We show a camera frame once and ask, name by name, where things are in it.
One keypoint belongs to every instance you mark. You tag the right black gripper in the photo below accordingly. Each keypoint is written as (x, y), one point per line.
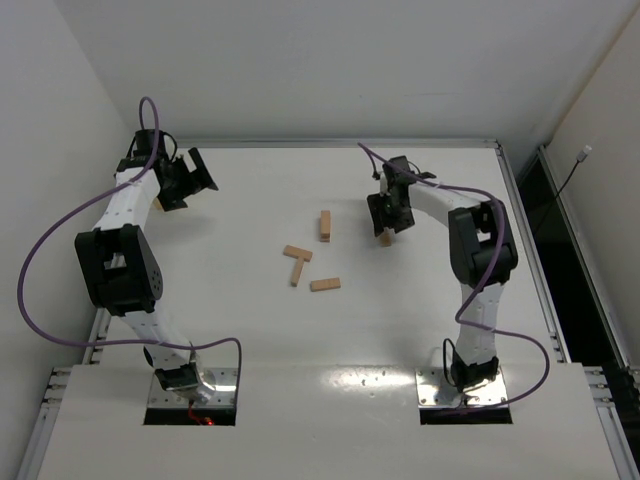
(390, 220)

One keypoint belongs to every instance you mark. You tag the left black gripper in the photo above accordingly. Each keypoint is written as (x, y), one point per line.
(185, 179)

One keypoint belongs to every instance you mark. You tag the wood block five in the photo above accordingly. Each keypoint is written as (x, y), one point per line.
(385, 239)

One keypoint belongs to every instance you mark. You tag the wood block two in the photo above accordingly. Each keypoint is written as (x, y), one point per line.
(325, 220)

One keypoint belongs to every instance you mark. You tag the wood block six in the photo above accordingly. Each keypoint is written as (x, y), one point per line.
(325, 284)

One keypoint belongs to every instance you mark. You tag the wood block four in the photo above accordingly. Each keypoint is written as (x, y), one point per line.
(297, 270)

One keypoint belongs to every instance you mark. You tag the wood block three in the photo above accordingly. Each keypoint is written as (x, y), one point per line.
(298, 253)

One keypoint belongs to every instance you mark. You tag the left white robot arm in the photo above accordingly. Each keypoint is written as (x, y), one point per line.
(120, 270)

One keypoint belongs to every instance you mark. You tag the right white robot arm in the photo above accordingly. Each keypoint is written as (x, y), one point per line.
(482, 256)

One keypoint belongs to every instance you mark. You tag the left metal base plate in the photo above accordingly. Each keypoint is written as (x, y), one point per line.
(220, 385)

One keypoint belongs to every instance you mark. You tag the metal base plate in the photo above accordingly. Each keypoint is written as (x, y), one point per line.
(220, 385)
(435, 393)

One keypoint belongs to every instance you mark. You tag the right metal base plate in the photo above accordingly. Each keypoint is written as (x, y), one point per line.
(435, 393)

